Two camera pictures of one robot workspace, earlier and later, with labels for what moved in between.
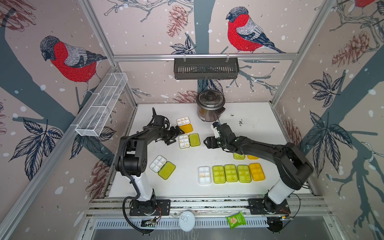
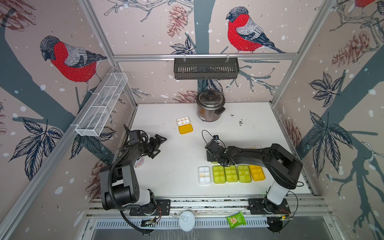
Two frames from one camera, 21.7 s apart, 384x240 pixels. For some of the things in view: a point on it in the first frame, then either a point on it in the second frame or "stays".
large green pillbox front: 231,173 stays
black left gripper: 174,134 → 159,141
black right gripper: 211,139 → 209,156
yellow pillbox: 256,172 stays
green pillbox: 244,174 stays
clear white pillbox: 204,175 stays
